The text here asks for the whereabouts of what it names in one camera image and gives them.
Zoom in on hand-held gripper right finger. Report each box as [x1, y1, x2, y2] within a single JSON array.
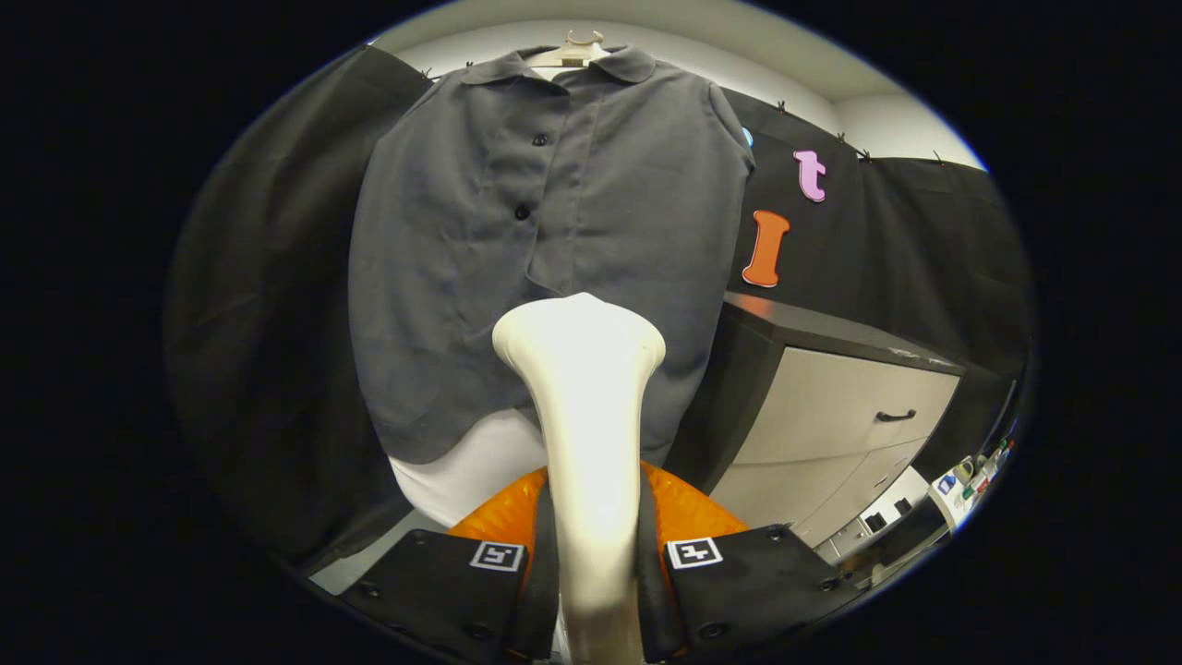
[[637, 462, 864, 664]]

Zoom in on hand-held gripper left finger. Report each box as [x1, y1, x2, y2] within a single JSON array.
[[337, 466, 561, 665]]

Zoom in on cream white garment steamer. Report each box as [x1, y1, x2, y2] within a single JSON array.
[[492, 293, 668, 665]]

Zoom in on dark grey button shirt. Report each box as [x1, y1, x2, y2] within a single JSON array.
[[348, 44, 756, 467]]

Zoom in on grey drawer cabinet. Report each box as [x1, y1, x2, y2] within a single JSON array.
[[665, 291, 966, 564]]

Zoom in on colourful clutter items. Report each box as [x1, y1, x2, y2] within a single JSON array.
[[928, 420, 1017, 532]]

